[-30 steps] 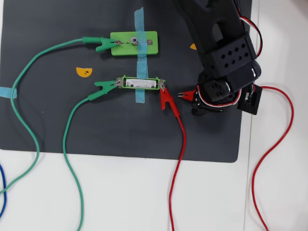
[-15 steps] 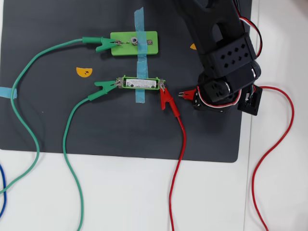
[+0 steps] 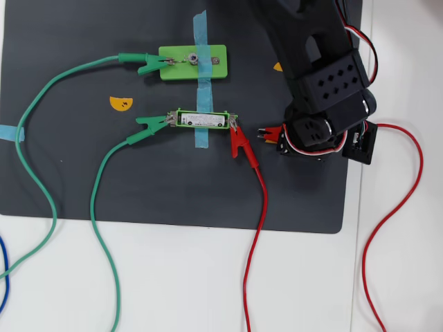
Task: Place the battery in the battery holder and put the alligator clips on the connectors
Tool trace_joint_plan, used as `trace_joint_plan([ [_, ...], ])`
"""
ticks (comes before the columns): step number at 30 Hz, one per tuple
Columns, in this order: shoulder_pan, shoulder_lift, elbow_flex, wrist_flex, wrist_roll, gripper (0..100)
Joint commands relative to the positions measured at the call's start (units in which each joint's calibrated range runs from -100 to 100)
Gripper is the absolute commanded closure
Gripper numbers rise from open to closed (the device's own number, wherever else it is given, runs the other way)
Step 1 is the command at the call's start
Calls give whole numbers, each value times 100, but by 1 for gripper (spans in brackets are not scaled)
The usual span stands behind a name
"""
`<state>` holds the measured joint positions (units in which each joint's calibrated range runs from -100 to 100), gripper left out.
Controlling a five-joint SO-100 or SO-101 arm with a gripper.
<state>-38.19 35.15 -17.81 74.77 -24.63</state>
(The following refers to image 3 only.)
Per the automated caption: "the blue masking tape strip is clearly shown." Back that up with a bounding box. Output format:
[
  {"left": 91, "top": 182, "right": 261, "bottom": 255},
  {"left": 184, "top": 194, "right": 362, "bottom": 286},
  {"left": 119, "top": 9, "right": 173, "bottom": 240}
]
[
  {"left": 195, "top": 78, "right": 213, "bottom": 149},
  {"left": 192, "top": 9, "right": 211, "bottom": 87}
]

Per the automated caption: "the green lead wire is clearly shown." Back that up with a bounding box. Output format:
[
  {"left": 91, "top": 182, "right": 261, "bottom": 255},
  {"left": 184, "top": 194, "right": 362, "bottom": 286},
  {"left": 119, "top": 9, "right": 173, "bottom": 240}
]
[{"left": 0, "top": 55, "right": 131, "bottom": 332}]

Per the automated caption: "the green alligator clip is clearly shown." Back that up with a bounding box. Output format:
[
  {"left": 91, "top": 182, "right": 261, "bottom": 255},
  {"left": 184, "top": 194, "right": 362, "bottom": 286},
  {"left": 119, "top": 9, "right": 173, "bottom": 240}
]
[
  {"left": 125, "top": 115, "right": 177, "bottom": 145},
  {"left": 118, "top": 51, "right": 174, "bottom": 75}
]

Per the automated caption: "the metal bulb socket strip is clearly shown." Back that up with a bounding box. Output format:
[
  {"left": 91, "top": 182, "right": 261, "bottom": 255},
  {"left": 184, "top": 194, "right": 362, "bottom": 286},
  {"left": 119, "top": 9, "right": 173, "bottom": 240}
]
[{"left": 165, "top": 55, "right": 222, "bottom": 66}]

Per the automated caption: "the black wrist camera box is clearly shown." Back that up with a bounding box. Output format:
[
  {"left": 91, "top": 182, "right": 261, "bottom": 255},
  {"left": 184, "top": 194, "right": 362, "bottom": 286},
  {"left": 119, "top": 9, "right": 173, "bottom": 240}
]
[{"left": 341, "top": 120, "right": 379, "bottom": 166}]

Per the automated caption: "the short blue tape piece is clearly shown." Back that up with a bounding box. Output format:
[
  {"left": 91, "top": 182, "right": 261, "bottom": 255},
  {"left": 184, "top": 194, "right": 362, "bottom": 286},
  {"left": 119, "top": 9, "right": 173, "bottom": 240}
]
[{"left": 0, "top": 124, "right": 26, "bottom": 142}]

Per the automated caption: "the white AA battery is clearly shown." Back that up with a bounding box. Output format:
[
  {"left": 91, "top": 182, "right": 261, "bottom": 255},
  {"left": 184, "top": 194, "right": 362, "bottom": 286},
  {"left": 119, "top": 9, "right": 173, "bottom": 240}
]
[{"left": 179, "top": 111, "right": 226, "bottom": 128}]

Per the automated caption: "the green bulb base plate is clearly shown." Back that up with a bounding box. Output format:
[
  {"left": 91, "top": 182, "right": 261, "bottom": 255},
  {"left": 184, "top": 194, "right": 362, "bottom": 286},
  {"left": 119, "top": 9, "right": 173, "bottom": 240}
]
[{"left": 158, "top": 44, "right": 228, "bottom": 81}]

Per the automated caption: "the red alligator clip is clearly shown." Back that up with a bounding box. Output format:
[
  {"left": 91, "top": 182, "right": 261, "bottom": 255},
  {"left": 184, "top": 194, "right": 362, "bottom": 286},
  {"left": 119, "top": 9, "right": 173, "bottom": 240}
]
[
  {"left": 256, "top": 125, "right": 283, "bottom": 145},
  {"left": 228, "top": 116, "right": 260, "bottom": 169}
]

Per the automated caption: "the dark grey work mat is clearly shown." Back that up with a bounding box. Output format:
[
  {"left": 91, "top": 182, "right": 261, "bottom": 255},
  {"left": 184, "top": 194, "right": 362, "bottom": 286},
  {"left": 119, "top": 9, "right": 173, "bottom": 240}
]
[{"left": 0, "top": 0, "right": 363, "bottom": 235}]

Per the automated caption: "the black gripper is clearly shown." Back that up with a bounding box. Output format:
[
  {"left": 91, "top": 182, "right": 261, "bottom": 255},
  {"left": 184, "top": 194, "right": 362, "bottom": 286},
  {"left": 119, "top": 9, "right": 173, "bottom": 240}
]
[{"left": 276, "top": 138, "right": 333, "bottom": 164}]

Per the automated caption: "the white red black servo cable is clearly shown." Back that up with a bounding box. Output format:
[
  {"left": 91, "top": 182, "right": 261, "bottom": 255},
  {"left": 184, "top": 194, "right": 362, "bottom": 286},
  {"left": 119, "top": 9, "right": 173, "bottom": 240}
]
[
  {"left": 337, "top": 0, "right": 379, "bottom": 84},
  {"left": 280, "top": 121, "right": 348, "bottom": 156}
]

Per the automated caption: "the blue wire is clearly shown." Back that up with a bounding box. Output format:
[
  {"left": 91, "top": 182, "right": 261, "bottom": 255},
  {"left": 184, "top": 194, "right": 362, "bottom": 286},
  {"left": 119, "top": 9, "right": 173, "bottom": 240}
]
[{"left": 0, "top": 236, "right": 10, "bottom": 312}]

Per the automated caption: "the red lead wire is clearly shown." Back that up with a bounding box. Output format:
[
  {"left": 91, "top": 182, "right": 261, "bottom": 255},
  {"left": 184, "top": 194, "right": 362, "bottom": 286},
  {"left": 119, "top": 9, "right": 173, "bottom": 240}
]
[{"left": 242, "top": 123, "right": 424, "bottom": 332}]

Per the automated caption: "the green battery holder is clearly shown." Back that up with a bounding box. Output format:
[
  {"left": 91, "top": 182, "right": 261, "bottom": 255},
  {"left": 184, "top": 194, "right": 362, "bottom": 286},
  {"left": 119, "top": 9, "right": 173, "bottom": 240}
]
[{"left": 167, "top": 108, "right": 239, "bottom": 130}]

